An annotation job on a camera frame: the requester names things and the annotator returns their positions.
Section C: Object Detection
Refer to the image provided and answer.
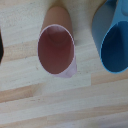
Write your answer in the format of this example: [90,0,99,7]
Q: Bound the pink mug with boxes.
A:
[37,5,78,79]

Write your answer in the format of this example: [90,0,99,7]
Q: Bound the blue mug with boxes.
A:
[91,0,128,74]

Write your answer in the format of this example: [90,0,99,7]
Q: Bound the black rounded object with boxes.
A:
[0,27,5,65]

